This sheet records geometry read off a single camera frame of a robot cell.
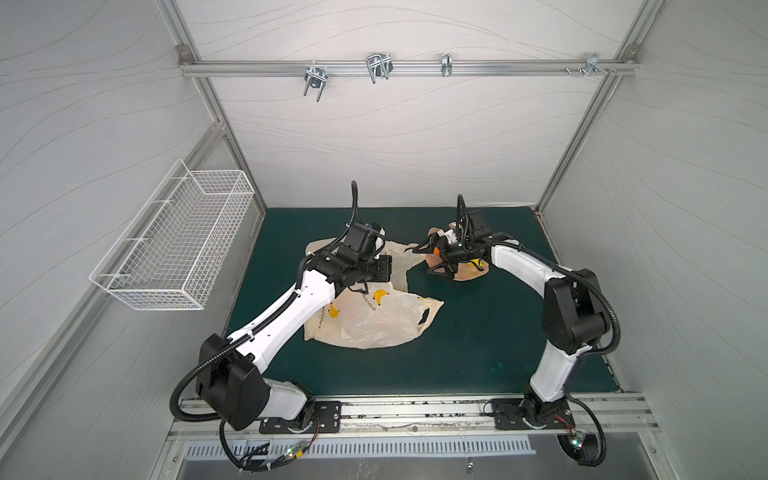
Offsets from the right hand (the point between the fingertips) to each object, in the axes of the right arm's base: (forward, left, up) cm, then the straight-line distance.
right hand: (424, 253), depth 87 cm
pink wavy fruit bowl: (+3, -14, -13) cm, 19 cm away
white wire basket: (-16, +60, +17) cm, 65 cm away
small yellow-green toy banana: (-6, -13, +6) cm, 16 cm away
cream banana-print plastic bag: (-19, +18, -4) cm, 26 cm away
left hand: (-8, +8, +5) cm, 12 cm away
